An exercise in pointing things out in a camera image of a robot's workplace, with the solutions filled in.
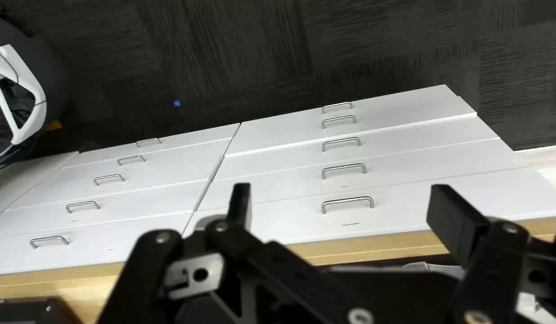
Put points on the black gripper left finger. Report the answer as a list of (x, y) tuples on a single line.
[(240, 204)]

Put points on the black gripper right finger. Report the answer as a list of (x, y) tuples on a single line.
[(454, 216)]

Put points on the white drawer cabinet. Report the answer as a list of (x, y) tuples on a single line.
[(157, 198), (409, 155)]

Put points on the small blue light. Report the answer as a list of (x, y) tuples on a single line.
[(177, 103)]

